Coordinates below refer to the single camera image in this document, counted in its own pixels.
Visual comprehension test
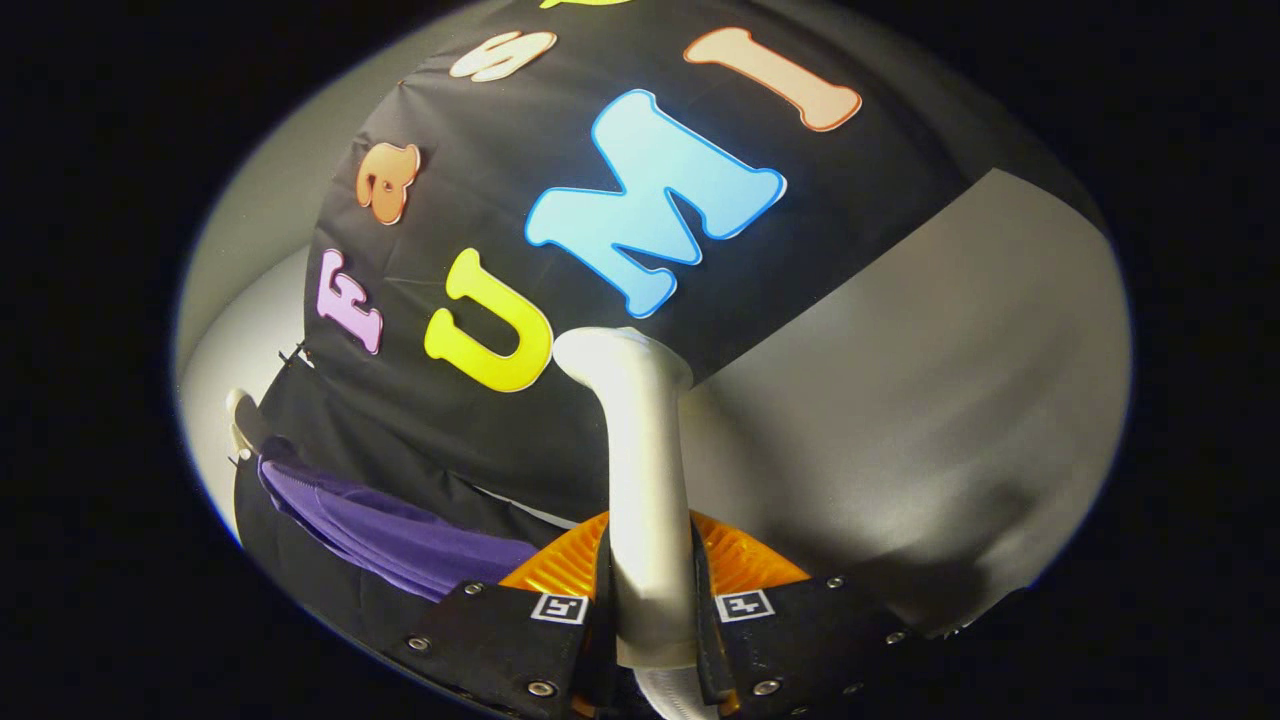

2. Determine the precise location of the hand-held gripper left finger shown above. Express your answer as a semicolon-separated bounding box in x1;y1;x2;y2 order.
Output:
405;510;616;720

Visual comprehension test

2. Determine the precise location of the purple jacket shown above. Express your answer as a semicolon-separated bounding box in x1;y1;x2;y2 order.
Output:
258;455;541;603

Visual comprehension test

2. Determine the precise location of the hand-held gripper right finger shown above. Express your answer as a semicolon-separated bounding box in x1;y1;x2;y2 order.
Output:
690;510;936;720

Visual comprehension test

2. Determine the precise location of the black backdrop cloth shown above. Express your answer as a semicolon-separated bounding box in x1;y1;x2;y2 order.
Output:
235;0;1111;656

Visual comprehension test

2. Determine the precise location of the white garment steamer head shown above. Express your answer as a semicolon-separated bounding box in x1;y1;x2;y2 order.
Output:
552;327;701;671

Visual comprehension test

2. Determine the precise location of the white clothes hanger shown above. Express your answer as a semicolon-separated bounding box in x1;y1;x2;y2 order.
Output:
225;388;265;463

